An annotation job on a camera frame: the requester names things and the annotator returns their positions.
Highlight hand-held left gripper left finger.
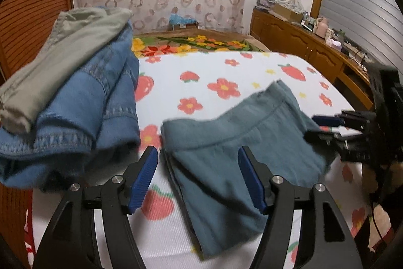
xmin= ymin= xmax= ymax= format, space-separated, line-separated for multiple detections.
xmin=39 ymin=145 xmax=159 ymax=269

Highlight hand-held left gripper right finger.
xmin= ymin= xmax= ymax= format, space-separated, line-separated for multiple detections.
xmin=238 ymin=145 xmax=364 ymax=269

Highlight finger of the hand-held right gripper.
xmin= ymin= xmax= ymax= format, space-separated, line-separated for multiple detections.
xmin=303 ymin=129 xmax=347 ymax=147
xmin=312 ymin=111 xmax=347 ymax=129

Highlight teal pants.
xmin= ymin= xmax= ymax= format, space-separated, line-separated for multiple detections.
xmin=160 ymin=80 xmax=339 ymax=260

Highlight blue denim pants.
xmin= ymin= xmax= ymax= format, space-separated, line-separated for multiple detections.
xmin=0 ymin=24 xmax=141 ymax=191

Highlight grey-green pants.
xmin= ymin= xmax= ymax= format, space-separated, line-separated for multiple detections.
xmin=0 ymin=7 xmax=133 ymax=134

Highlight person's right hand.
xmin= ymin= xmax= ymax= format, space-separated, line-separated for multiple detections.
xmin=361 ymin=159 xmax=382 ymax=194

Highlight power strip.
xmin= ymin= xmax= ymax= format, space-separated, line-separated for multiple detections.
xmin=343 ymin=40 xmax=363 ymax=53

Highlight wooden sideboard cabinet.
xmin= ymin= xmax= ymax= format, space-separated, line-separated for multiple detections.
xmin=250 ymin=8 xmax=378 ymax=112

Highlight white strawberry flower towel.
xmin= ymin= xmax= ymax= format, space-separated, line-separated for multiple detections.
xmin=31 ymin=50 xmax=378 ymax=269

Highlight cardboard box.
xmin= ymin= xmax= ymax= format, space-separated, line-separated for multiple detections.
xmin=272 ymin=3 xmax=304 ymax=22

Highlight red printed cloth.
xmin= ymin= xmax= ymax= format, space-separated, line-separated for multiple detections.
xmin=23 ymin=206 xmax=36 ymax=268

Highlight floral bed blanket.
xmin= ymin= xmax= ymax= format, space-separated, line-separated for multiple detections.
xmin=130 ymin=29 xmax=397 ymax=254

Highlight blue box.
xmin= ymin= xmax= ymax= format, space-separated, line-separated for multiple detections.
xmin=169 ymin=14 xmax=199 ymax=31

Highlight brown louvered wardrobe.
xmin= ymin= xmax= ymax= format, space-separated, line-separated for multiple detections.
xmin=0 ymin=0 xmax=77 ymax=257

